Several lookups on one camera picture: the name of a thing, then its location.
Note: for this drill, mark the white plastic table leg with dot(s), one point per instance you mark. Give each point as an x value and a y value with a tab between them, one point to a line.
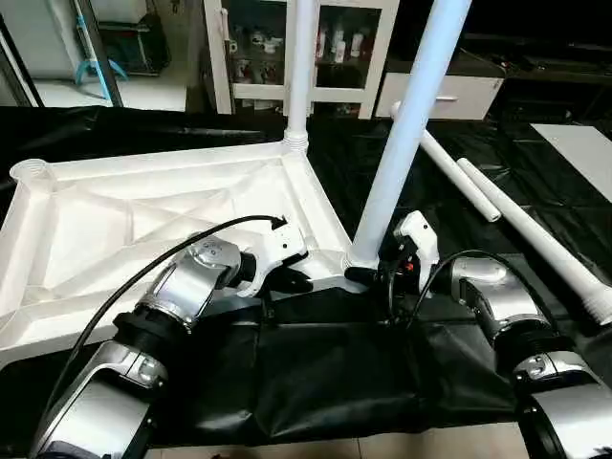
535	234
411	124
301	67
449	167

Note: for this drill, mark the white plastic table top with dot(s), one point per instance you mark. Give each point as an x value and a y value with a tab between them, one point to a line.
143	210

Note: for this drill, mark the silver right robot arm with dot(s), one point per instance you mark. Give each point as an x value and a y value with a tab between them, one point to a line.
497	301

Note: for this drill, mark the black work mat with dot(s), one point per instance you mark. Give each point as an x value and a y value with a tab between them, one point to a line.
335	382

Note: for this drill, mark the white drawer unit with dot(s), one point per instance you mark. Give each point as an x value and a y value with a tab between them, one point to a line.
459	96

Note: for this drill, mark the white glass door cabinet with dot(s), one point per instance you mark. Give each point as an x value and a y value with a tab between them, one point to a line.
258	48

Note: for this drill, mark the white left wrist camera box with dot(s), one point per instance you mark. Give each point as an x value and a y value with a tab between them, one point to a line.
279	251

